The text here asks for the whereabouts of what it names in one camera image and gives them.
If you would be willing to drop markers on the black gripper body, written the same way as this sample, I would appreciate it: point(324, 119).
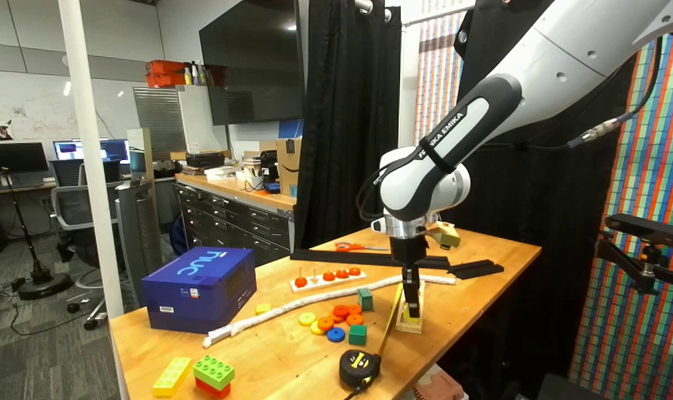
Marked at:
point(410, 251)

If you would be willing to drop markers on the white Franka Emika robot arm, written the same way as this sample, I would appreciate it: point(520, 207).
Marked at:
point(544, 74)

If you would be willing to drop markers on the green cube block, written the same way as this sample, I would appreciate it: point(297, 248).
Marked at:
point(358, 334)
point(365, 298)

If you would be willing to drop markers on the white peg board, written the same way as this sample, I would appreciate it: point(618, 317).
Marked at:
point(317, 283)

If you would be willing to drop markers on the small yellow green block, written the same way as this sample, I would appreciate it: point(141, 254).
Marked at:
point(263, 307)

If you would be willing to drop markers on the orange peg disc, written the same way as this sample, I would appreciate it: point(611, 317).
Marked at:
point(355, 271)
point(344, 273)
point(327, 276)
point(300, 281)

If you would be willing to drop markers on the orange round disc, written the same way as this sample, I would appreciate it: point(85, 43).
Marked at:
point(356, 319)
point(340, 311)
point(325, 323)

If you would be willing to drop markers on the short black flat piece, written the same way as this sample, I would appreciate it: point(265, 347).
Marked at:
point(477, 267)

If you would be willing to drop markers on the long black bar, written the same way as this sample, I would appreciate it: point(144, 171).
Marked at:
point(344, 258)

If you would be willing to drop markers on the blue round disc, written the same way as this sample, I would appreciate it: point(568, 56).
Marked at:
point(337, 334)

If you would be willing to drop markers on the black yellow tape measure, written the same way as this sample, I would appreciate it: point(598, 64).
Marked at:
point(362, 367)

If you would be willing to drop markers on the red box under table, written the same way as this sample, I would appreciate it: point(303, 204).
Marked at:
point(438, 384)

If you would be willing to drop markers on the yellow round disc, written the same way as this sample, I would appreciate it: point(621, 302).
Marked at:
point(308, 319)
point(317, 327)

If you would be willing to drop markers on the long white strip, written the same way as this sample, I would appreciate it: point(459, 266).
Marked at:
point(293, 309)

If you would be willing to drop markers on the black hanging cloth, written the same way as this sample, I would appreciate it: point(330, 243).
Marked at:
point(537, 191)

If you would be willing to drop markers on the black curtain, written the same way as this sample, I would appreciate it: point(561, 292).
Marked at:
point(344, 126)

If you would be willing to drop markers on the brown cardboard box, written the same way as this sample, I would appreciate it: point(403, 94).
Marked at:
point(289, 164)

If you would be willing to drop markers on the black drawer cabinet wood top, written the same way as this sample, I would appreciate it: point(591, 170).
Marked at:
point(232, 213)

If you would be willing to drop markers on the green toy brick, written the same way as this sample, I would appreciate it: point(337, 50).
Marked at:
point(215, 370)

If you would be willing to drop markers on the blue cardboard box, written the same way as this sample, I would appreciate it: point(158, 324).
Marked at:
point(199, 287)

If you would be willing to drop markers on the red toy brick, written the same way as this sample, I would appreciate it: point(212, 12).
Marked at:
point(212, 389)

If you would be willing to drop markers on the yellow toy brick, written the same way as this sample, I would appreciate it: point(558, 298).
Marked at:
point(172, 377)

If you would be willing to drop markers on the red tool case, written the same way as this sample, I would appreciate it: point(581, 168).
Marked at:
point(166, 74)

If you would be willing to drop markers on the small lit computer monitor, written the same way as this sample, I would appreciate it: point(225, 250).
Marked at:
point(117, 149)
point(68, 149)

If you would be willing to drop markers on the white vertical pole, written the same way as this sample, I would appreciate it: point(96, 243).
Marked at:
point(93, 156)

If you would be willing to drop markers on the grey office chair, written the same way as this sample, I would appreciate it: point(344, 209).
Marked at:
point(72, 213)

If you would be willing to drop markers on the black floor stand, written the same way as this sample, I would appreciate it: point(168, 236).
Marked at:
point(38, 278)

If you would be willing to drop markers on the dark computer monitor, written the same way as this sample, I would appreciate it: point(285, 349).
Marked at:
point(15, 159)

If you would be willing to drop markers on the olive yellow wrist camera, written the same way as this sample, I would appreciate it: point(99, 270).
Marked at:
point(447, 234)

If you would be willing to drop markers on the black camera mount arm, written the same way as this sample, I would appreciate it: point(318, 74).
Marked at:
point(642, 251)

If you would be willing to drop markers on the multicolour woven wall panel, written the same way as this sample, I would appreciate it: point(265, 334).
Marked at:
point(647, 222)

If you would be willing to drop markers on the large black wall screen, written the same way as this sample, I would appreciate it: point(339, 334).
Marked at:
point(254, 58)

